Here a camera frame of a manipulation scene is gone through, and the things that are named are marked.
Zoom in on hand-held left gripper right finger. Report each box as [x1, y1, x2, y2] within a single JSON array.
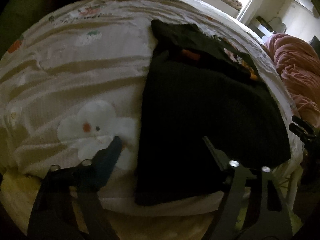
[[202, 136, 293, 240]]

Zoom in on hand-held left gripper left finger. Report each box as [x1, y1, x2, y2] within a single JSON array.
[[27, 135, 123, 240]]

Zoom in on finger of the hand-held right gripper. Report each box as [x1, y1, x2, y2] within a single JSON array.
[[289, 115, 320, 145]]

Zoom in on black sweater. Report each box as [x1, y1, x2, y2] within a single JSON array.
[[135, 19, 292, 205]]

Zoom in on clothes on windowsill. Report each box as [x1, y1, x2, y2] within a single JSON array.
[[221, 0, 243, 9]]

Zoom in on pink blanket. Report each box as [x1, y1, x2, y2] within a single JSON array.
[[264, 33, 320, 128]]

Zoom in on printed white quilt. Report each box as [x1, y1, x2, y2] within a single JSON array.
[[0, 0, 304, 217]]

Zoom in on yellow bed sheet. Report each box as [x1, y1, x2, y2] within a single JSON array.
[[0, 172, 43, 230]]

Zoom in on white cabinet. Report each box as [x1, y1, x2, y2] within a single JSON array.
[[282, 0, 320, 43]]

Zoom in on green quilted headboard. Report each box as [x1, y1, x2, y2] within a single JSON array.
[[0, 0, 50, 58]]

